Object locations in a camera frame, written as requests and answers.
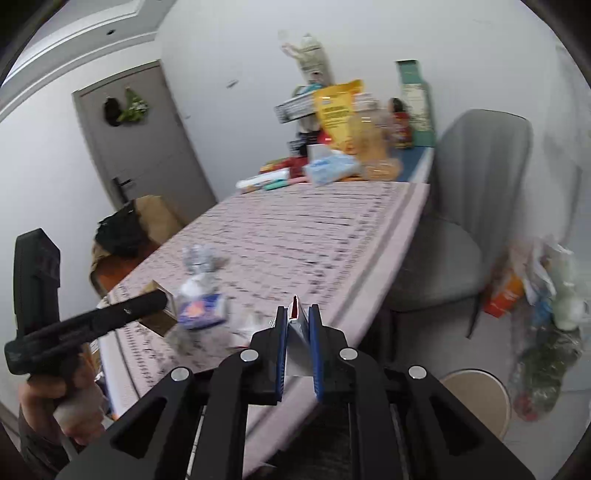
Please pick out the green marker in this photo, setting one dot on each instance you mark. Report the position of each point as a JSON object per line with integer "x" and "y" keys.
{"x": 277, "y": 184}

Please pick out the red tin can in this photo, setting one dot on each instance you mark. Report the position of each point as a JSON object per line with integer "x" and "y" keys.
{"x": 400, "y": 127}

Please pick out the yellow snack bag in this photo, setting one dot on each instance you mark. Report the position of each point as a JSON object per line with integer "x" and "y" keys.
{"x": 334, "y": 115}

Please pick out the grey upholstered chair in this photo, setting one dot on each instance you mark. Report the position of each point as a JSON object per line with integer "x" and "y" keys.
{"x": 480, "y": 161}

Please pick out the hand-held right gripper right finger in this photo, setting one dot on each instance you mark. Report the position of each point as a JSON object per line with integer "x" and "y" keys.
{"x": 316, "y": 350}

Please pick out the grey door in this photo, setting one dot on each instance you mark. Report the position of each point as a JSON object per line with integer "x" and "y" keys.
{"x": 152, "y": 152}

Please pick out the blue tissue pack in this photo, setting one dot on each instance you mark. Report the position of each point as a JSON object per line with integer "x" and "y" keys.
{"x": 330, "y": 168}

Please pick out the blue snack wrapper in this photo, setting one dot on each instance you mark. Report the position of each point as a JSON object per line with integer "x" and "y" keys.
{"x": 198, "y": 311}

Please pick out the small white wrapper piece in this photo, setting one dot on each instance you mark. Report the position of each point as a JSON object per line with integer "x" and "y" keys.
{"x": 298, "y": 341}

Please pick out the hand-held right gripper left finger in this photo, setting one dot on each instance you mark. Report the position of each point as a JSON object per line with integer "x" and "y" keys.
{"x": 280, "y": 350}

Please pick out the person's left hand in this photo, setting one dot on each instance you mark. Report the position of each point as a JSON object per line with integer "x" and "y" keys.
{"x": 85, "y": 401}

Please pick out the black cap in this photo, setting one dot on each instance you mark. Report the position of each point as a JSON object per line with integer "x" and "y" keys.
{"x": 111, "y": 111}

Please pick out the tall green box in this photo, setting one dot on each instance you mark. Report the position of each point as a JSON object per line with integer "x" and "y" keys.
{"x": 415, "y": 106}

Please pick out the red snack packet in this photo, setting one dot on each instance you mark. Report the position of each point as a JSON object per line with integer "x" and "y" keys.
{"x": 284, "y": 164}

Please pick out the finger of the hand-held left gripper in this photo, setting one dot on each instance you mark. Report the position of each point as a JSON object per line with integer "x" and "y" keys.
{"x": 138, "y": 304}

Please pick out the white tube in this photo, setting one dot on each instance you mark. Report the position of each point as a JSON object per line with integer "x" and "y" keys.
{"x": 263, "y": 178}

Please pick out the orange paper bag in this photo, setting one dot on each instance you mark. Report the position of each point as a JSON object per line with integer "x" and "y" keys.
{"x": 505, "y": 295}

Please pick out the clear plastic jar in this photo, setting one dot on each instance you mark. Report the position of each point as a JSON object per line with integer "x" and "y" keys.
{"x": 374, "y": 152}

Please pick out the green plush toy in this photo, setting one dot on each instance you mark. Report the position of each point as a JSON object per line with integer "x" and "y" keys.
{"x": 134, "y": 107}

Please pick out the blue table mat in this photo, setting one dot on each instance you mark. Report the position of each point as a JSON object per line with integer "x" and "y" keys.
{"x": 415, "y": 161}

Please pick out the white tote bag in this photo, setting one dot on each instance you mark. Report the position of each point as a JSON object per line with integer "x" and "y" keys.
{"x": 314, "y": 60}

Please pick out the clear bag of green vegetables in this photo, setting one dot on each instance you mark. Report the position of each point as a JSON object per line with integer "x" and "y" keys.
{"x": 549, "y": 364}

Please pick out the clear plastic wrapper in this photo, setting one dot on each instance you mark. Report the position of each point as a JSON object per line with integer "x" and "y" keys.
{"x": 198, "y": 261}

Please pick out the black cloth bag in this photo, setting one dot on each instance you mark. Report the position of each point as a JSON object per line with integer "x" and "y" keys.
{"x": 117, "y": 235}

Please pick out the small cardboard box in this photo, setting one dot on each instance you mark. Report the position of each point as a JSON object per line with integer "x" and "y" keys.
{"x": 161, "y": 323}

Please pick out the beige waste bin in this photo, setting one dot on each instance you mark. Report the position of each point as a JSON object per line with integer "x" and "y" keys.
{"x": 475, "y": 392}

